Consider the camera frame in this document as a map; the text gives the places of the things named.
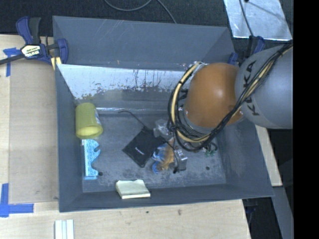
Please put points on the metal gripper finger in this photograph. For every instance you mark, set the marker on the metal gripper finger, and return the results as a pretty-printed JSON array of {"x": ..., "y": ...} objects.
[
  {"x": 162, "y": 128},
  {"x": 181, "y": 159}
]

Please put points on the blue and orange toy animal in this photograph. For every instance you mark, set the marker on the blue and orange toy animal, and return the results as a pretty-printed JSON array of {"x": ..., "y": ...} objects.
[{"x": 164, "y": 159}]

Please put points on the grey metal bin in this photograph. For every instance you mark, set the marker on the grey metal bin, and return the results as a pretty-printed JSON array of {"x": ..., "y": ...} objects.
[{"x": 117, "y": 153}]

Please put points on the yellow-green plastic cup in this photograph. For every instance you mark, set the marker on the yellow-green plastic cup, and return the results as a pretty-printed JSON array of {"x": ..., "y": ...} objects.
[{"x": 87, "y": 119}]

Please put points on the blue wavy-edged sponge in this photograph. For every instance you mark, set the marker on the blue wavy-edged sponge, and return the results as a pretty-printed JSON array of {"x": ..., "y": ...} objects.
[{"x": 89, "y": 158}]

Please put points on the pale wood board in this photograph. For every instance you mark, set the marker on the pale wood board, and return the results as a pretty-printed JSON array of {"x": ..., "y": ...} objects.
[{"x": 32, "y": 133}]

